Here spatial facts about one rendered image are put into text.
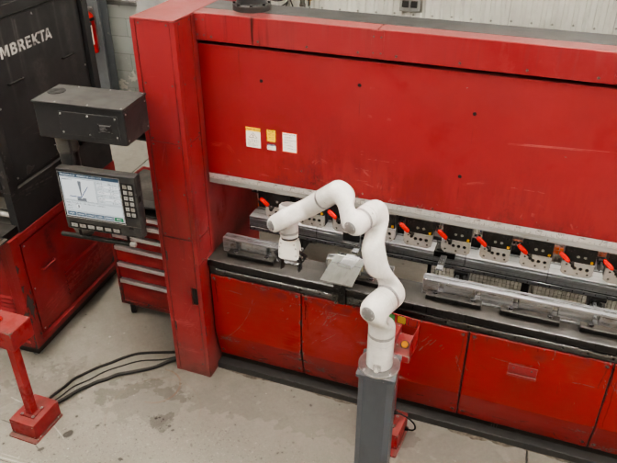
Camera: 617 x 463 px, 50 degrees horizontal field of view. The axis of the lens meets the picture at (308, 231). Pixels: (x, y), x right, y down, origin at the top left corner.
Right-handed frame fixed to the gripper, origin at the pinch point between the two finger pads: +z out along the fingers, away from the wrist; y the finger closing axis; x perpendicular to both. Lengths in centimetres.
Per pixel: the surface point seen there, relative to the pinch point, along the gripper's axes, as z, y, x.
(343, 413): 126, -1, 63
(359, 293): 40, 11, 60
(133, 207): -19, -89, 0
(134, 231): -4, -92, 1
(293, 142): -44, -25, 56
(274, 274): 35, -40, 55
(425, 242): 7, 45, 68
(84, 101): -73, -107, -4
